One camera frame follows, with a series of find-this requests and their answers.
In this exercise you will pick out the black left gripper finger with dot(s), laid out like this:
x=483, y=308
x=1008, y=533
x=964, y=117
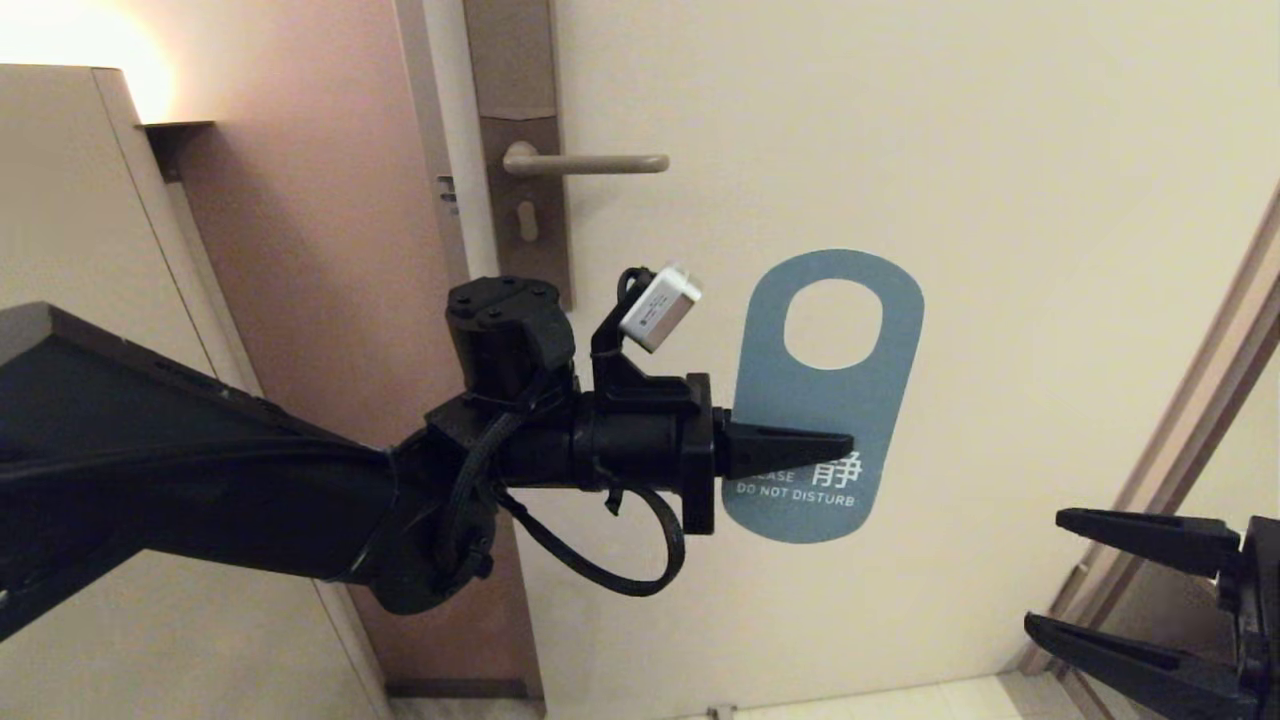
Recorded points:
x=770, y=448

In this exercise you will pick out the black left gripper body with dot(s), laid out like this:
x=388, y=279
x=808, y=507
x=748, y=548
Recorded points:
x=650, y=440

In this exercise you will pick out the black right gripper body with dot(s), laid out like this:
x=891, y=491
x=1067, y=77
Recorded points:
x=1262, y=620

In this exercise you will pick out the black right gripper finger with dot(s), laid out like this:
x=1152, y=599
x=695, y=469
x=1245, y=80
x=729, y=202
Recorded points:
x=1170, y=540
x=1150, y=670

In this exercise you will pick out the white door hanger sign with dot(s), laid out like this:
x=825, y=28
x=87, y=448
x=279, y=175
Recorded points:
x=850, y=400

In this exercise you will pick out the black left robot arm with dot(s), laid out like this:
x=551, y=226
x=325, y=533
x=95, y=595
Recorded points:
x=150, y=470

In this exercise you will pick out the white room door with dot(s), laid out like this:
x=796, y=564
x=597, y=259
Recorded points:
x=1000, y=200

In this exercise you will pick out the brown door lock plate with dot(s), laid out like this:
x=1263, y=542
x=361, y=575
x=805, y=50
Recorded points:
x=520, y=60

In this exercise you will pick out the dark skirting board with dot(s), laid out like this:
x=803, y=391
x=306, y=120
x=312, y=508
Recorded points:
x=455, y=688

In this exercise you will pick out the metal frame hinge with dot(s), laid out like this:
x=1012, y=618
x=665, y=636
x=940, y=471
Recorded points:
x=1068, y=597

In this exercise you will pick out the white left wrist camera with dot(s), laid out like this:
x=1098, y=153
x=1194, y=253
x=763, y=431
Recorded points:
x=660, y=310

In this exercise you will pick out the taupe side doorway frame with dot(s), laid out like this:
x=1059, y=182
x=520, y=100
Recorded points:
x=1220, y=360

